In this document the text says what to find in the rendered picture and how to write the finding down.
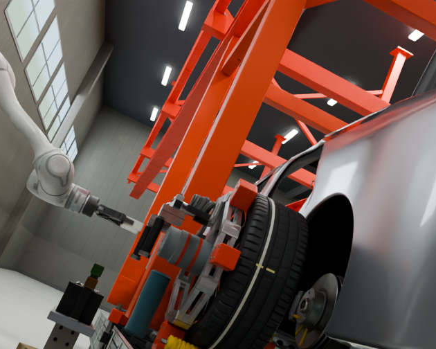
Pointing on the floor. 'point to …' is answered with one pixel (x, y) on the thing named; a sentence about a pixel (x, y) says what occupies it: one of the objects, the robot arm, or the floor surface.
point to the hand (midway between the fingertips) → (137, 228)
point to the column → (61, 338)
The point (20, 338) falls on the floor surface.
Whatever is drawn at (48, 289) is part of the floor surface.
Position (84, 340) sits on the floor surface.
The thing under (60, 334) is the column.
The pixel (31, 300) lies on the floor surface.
